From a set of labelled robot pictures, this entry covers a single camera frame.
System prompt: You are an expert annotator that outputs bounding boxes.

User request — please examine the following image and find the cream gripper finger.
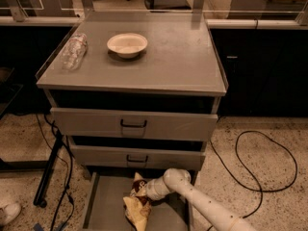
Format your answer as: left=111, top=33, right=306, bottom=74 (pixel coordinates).
left=130, top=188, right=146, bottom=197

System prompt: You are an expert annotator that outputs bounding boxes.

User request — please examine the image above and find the brown yellow chip bag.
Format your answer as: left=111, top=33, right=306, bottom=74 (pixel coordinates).
left=123, top=172, right=151, bottom=231

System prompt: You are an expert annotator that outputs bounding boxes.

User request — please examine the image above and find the black cables left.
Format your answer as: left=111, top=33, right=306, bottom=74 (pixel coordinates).
left=34, top=113, right=75, bottom=231

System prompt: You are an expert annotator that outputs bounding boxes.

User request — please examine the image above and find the white horizontal rail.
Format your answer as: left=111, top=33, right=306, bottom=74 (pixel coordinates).
left=207, top=19, right=308, bottom=30

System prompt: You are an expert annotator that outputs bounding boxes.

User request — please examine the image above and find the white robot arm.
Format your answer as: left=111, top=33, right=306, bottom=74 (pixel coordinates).
left=123, top=168, right=257, bottom=231

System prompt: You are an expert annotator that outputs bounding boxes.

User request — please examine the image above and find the grey open bottom drawer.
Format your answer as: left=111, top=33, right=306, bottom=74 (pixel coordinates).
left=80, top=169, right=193, bottom=231

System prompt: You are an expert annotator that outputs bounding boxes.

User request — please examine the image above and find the clear plastic water bottle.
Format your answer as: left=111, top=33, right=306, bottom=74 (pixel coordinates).
left=61, top=33, right=88, bottom=70

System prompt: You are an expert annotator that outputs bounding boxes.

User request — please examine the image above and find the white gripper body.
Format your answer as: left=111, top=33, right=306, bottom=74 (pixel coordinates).
left=146, top=177, right=168, bottom=201

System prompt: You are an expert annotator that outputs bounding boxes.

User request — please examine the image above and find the grey drawer cabinet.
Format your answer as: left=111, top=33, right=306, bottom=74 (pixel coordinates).
left=36, top=11, right=229, bottom=181

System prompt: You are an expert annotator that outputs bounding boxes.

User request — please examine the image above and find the black table leg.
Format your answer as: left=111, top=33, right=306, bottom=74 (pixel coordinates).
left=33, top=131, right=63, bottom=208

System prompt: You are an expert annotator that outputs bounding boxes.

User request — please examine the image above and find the black floor cable loop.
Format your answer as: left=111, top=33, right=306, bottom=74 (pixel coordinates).
left=205, top=130, right=298, bottom=231

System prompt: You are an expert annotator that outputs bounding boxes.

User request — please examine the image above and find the white paper bowl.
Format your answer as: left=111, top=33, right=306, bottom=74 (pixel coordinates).
left=107, top=33, right=148, bottom=59

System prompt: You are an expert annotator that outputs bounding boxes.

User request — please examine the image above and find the grey middle drawer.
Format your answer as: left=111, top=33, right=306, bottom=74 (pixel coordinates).
left=69, top=138, right=205, bottom=171

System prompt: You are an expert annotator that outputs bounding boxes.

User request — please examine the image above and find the white shoe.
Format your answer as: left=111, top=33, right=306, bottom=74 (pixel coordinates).
left=0, top=202, right=21, bottom=227

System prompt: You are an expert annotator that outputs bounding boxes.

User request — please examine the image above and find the grey top drawer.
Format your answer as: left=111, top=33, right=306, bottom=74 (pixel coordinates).
left=51, top=108, right=218, bottom=141

